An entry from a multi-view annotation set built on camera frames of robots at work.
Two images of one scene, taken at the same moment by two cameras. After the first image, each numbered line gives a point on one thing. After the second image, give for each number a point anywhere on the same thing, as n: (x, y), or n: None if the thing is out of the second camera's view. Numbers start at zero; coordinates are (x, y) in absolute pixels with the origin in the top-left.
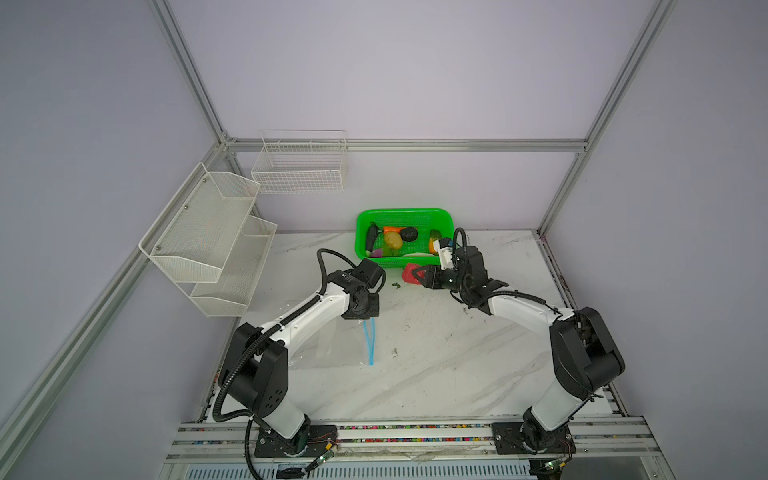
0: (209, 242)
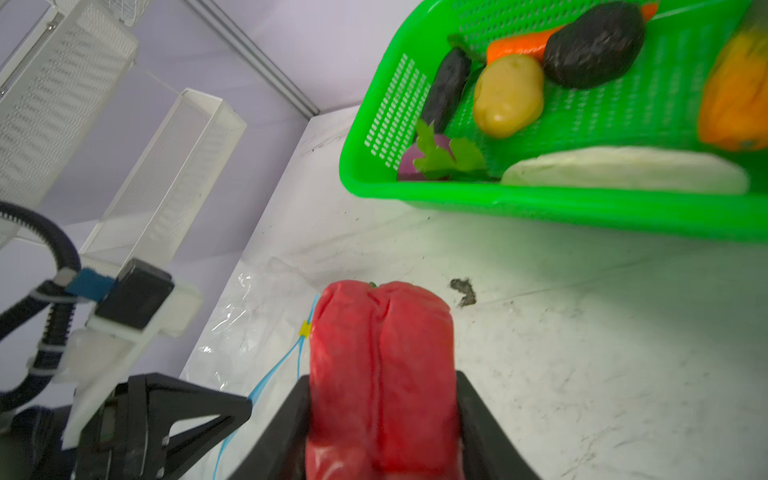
0: (60, 73)
